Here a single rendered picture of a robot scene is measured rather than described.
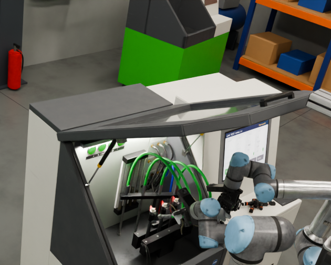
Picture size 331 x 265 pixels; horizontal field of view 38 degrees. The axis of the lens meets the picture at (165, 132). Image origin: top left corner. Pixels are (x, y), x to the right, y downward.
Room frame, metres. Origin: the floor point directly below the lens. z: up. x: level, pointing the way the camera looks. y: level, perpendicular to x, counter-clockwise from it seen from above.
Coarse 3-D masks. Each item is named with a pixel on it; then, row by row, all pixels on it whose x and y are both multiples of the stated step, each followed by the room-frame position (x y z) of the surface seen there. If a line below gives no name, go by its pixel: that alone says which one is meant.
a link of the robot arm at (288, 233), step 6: (276, 216) 1.30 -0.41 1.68; (282, 222) 1.26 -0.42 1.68; (288, 222) 1.28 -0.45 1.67; (282, 228) 1.24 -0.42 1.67; (288, 228) 1.25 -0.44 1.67; (294, 228) 1.29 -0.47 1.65; (282, 234) 1.23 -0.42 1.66; (288, 234) 1.24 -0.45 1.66; (294, 234) 1.26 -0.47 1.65; (282, 240) 1.22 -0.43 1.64; (288, 240) 1.23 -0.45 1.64; (294, 240) 1.26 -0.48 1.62; (282, 246) 1.22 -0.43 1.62; (288, 246) 1.23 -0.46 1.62
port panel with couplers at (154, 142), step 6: (150, 138) 2.22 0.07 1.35; (156, 138) 2.25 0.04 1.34; (162, 138) 2.28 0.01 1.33; (150, 144) 2.22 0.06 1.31; (156, 144) 2.25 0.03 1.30; (162, 144) 2.29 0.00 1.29; (150, 150) 2.23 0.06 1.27; (156, 150) 2.26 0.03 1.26; (162, 150) 2.30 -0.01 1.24; (150, 156) 2.24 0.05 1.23; (162, 156) 2.31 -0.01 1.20; (150, 162) 2.21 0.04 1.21; (156, 162) 2.28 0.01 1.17; (144, 168) 2.22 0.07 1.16; (156, 168) 2.28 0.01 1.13; (144, 174) 2.22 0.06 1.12; (150, 174) 2.26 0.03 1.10; (156, 174) 2.29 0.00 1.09
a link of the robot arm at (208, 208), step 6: (210, 198) 1.58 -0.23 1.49; (198, 204) 1.60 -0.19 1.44; (204, 204) 1.56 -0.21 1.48; (210, 204) 1.56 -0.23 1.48; (216, 204) 1.57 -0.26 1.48; (198, 210) 1.58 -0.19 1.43; (204, 210) 1.54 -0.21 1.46; (210, 210) 1.54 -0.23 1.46; (216, 210) 1.55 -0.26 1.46; (198, 216) 1.56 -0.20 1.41; (204, 216) 1.54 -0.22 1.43; (210, 216) 1.54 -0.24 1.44; (216, 216) 1.57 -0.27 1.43
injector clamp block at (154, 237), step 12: (144, 228) 1.95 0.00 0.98; (156, 228) 1.96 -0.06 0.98; (168, 228) 1.98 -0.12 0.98; (180, 228) 2.01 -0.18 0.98; (132, 240) 1.89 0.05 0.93; (144, 240) 1.86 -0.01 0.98; (156, 240) 1.88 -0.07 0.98; (168, 240) 1.95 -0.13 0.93; (144, 252) 1.83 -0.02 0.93; (156, 252) 1.94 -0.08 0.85; (168, 252) 1.97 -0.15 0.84
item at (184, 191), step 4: (184, 188) 1.76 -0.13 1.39; (180, 192) 1.74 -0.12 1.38; (184, 192) 1.74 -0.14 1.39; (188, 192) 1.75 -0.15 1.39; (180, 196) 1.73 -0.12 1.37; (184, 196) 1.73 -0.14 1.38; (188, 196) 1.73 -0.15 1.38; (184, 200) 1.71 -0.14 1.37; (188, 200) 1.71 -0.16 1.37; (192, 200) 1.71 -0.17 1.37; (184, 204) 1.70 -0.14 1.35; (188, 204) 1.69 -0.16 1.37; (188, 208) 1.68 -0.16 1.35
